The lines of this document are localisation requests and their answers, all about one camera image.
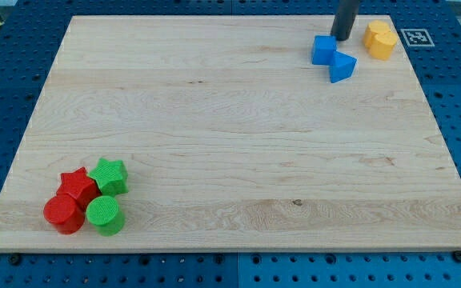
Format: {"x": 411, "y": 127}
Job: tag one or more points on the yellow heart block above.
{"x": 382, "y": 45}

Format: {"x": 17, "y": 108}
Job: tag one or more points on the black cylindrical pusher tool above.
{"x": 344, "y": 19}

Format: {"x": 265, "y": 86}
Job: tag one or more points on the green cylinder block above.
{"x": 105, "y": 215}

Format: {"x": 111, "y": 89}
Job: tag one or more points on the blue triangular prism block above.
{"x": 341, "y": 67}

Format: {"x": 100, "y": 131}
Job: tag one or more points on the red star block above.
{"x": 79, "y": 186}

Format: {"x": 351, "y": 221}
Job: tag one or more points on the blue cube block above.
{"x": 323, "y": 49}

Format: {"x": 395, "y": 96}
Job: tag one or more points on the yellow hexagon block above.
{"x": 373, "y": 28}

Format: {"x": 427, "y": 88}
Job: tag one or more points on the red cylinder block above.
{"x": 64, "y": 214}

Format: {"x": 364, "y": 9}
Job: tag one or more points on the green star block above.
{"x": 110, "y": 176}

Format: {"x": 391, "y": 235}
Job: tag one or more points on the wooden board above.
{"x": 234, "y": 142}

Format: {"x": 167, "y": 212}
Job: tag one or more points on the white fiducial marker tag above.
{"x": 417, "y": 37}

